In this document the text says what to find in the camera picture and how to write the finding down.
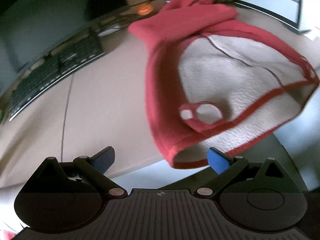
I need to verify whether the orange pumpkin toy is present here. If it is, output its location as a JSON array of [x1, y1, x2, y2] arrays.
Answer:
[[137, 3, 153, 15]]

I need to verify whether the red fleece hoodie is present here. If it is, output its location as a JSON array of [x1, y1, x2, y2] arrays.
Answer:
[[127, 0, 320, 170]]

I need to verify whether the large black computer monitor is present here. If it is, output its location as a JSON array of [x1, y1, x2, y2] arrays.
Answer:
[[0, 0, 128, 98]]

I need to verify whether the black computer keyboard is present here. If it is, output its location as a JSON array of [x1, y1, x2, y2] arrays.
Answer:
[[5, 26, 105, 122]]

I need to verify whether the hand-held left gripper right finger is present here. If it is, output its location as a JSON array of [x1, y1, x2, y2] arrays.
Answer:
[[207, 147, 288, 198]]

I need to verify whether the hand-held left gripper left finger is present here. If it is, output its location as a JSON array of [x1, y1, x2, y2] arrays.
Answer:
[[34, 146, 127, 198]]

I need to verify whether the white glass-sided computer case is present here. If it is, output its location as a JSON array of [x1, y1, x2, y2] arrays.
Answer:
[[232, 0, 313, 34]]

